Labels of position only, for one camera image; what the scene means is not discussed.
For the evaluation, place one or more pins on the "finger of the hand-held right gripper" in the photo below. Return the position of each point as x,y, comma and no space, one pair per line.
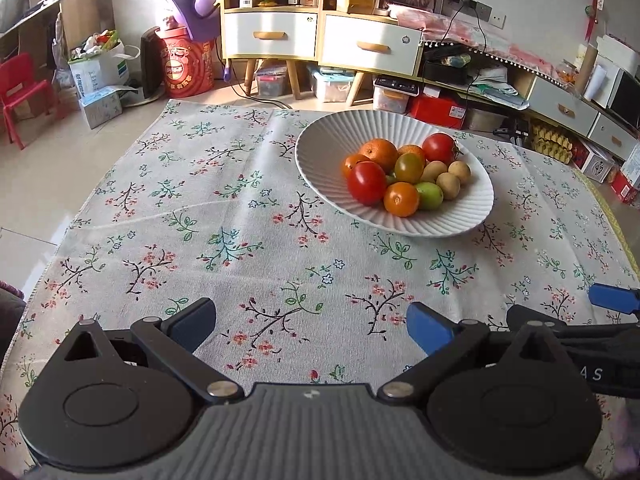
615,297
600,331

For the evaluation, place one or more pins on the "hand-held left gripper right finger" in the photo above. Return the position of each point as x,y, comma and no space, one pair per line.
430,327

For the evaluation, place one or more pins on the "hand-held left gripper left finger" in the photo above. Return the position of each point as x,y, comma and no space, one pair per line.
192,325

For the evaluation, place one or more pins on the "large green jujube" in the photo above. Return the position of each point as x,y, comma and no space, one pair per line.
431,196

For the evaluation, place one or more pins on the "brown longan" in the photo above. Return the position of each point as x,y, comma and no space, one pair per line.
433,170
460,171
448,186

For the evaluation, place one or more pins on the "small green jujube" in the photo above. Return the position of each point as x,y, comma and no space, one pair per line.
391,178

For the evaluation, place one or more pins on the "oval red tomato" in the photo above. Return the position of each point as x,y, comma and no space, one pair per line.
367,182

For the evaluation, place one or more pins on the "yellow-orange cherry tomato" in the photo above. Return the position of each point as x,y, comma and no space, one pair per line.
409,167

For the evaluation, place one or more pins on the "small mandarin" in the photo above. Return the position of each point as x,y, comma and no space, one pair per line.
412,150

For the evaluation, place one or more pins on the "round red tomato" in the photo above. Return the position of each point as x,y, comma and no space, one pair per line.
439,147

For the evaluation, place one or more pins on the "large mandarin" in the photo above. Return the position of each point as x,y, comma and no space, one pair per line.
380,152

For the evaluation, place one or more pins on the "white ribbed plate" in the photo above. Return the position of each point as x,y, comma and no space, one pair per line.
325,150

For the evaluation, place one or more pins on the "floral tablecloth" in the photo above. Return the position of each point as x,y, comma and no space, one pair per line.
225,210

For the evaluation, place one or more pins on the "white printed carton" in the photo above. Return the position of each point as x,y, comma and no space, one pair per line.
595,162

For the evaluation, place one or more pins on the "yellow egg cartons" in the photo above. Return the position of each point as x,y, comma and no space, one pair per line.
552,142

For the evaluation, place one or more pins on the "low cabinet with grey drawers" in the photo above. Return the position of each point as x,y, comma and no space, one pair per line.
565,107

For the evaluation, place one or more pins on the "red cardboard box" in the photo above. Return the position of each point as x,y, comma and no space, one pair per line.
435,112

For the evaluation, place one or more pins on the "glass jar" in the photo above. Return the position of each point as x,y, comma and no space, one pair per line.
568,74

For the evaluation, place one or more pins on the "stack of white boxes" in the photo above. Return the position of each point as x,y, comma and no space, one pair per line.
617,67

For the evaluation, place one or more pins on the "cardboard tube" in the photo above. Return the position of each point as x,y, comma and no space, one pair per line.
586,67

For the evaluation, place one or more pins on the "clear storage bin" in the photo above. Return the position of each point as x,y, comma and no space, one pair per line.
272,82
330,87
395,97

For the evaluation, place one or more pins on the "light blue cardboard box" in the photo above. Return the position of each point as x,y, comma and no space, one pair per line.
100,105

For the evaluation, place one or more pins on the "red printed bucket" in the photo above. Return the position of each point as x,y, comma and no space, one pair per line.
182,67

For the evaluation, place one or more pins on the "black panel heater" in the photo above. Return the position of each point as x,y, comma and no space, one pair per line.
150,60

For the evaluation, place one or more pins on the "white box of toys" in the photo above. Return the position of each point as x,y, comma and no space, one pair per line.
100,72

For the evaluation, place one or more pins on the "pink printed cloth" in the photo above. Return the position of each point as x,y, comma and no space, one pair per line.
500,40

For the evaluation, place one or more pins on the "wooden cabinet with white drawer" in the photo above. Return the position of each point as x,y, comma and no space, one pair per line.
270,35
370,45

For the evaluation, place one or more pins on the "red hanging ornament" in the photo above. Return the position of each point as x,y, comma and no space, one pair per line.
595,0

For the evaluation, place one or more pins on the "red plastic chair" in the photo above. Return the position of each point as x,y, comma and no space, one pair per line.
20,75

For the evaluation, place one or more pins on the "purple plush toy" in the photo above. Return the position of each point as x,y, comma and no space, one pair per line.
197,5

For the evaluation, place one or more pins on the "wooden shelving unit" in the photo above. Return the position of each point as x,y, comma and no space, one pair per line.
85,15

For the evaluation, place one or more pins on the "small wooden box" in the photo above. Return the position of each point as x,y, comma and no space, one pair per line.
355,2

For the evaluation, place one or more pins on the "wall sockets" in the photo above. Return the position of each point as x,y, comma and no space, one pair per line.
482,10

